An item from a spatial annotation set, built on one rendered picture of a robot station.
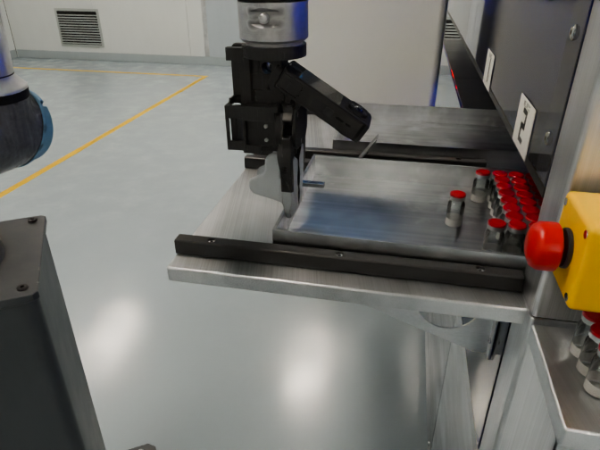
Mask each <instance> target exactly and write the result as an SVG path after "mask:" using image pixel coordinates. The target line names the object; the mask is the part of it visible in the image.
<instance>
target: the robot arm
mask: <svg viewBox="0 0 600 450"><path fill-rule="evenodd" d="M237 13H238V26H239V38H240V39H241V40H243V41H244V42H245V43H234V44H233V45H232V46H227V47H225V53H226V61H231V69H232V82H233V96H231V97H230V98H229V102H228V103H227V104H225V105H224V110H225V121H226V131H227V142H228V150H242V151H244V153H246V154H261V152H262V151H273V152H272V153H271V154H269V155H268V156H267V157H266V159H265V164H264V165H263V166H261V167H259V168H258V169H257V176H254V177H252V178H251V179H250V180H249V188H250V190H251V191H252V192H253V193H255V194H257V195H259V196H265V197H268V198H270V199H273V200H276V201H279V202H281V203H282V204H283V206H284V211H285V214H286V216H287V218H292V216H293V215H294V213H295V211H296V209H297V207H298V205H300V199H301V192H302V185H303V175H304V155H305V135H306V129H307V110H308V111H310V112H311V113H313V114H314V115H316V116H317V117H319V118H320V119H322V120H323V121H325V122H327V123H328V124H329V125H330V126H331V127H333V128H334V129H335V130H337V131H338V132H339V133H340V134H342V135H343V136H345V137H347V138H350V139H351V140H353V141H354V142H358V141H359V140H361V138H362V137H363V136H364V134H365V133H366V132H367V130H368V129H369V127H370V124H371V114H370V113H369V112H368V111H367V110H366V109H364V108H363V107H362V106H361V105H359V104H358V103H356V102H355V101H351V100H350V99H349V98H347V97H346V96H344V95H342V94H341V93H340V92H338V91H337V90H336V89H334V88H333V87H332V86H330V85H329V84H327V83H326V82H324V81H323V80H322V79H320V78H318V77H317V76H315V75H314V74H313V73H311V72H310V71H308V70H307V69H306V68H305V67H303V66H302V65H300V64H299V63H297V62H296V61H291V62H288V60H295V59H299V58H303V57H305V56H306V42H305V40H306V39H307V38H308V0H237ZM268 63H270V67H269V65H268ZM43 102H44V101H43V100H42V99H41V98H40V97H39V96H38V95H37V94H36V93H34V92H33V91H31V90H29V86H28V82H27V81H25V80H24V79H22V78H21V77H20V76H18V75H17V74H16V73H15V72H14V70H13V63H12V58H11V54H10V50H9V46H8V41H7V37H6V33H5V28H4V21H3V16H2V13H1V8H0V174H3V173H5V172H8V171H10V170H13V169H15V168H20V167H23V166H25V165H27V164H29V163H31V162H32V161H33V160H35V159H37V158H39V157H40V156H42V155H43V154H44V153H45V152H46V151H47V150H48V148H49V146H50V145H51V143H52V140H53V134H54V126H53V121H52V117H51V114H50V112H49V110H48V108H47V106H43ZM234 103H240V104H234ZM233 104H234V105H233ZM229 118H230V122H231V134H232V140H231V139H230V128H229Z"/></svg>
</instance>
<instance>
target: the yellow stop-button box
mask: <svg viewBox="0 0 600 450"><path fill-rule="evenodd" d="M559 223H560V225H561V226H562V230H563V235H564V251H563V254H562V260H561V263H560V265H559V267H558V268H557V269H556V270H555V271H553V274H554V277H555V279H556V281H557V284H558V286H559V288H560V290H561V292H562V296H563V298H564V301H565V303H566V304H567V306H568V307H569V308H570V309H572V310H579V311H587V312H594V313H600V194H598V193H587V192H576V191H572V192H570V193H568V194H567V196H566V197H565V199H564V206H563V209H562V214H561V218H560V220H559Z"/></svg>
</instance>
